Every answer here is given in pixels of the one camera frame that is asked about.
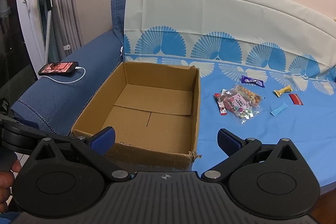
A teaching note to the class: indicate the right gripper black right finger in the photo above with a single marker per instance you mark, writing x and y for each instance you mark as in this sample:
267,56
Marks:
239,152

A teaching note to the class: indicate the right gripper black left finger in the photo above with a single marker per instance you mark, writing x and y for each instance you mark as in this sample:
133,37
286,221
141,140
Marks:
87,158

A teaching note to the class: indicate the clear bag pink candies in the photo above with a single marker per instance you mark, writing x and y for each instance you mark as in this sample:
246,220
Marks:
240,107

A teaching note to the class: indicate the clear bag mixed nuts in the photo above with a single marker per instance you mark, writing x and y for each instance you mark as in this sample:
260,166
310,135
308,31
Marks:
251,97

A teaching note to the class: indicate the red Nescafe coffee stick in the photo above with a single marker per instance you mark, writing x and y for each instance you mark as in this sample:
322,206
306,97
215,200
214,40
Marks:
220,103

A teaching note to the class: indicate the light blue sachet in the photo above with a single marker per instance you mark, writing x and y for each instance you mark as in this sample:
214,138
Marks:
279,109

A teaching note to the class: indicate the purple candy bar wrapper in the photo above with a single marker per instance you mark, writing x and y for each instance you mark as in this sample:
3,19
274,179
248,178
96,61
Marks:
250,80

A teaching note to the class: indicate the small red snack packet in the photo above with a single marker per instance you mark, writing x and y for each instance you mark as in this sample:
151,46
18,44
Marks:
295,99

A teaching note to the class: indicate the yellow candy bar wrapper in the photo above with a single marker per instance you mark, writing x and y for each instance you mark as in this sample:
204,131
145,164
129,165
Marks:
280,92

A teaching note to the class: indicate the person left hand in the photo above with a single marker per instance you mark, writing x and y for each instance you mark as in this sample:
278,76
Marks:
6,182

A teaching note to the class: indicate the blue fabric sofa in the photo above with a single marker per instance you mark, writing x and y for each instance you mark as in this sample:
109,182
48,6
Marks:
55,103

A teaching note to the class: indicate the brown cardboard box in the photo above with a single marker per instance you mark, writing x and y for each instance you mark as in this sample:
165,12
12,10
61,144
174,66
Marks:
154,111

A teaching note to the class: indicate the black smartphone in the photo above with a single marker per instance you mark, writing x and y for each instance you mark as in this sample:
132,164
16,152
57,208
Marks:
60,69

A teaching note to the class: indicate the blue white patterned sheet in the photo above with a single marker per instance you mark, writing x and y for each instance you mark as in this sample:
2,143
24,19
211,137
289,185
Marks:
277,41

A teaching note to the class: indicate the grey curtain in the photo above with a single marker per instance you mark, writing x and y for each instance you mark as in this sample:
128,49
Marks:
65,31

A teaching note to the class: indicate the white door frame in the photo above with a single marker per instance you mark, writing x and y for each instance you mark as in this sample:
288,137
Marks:
31,26

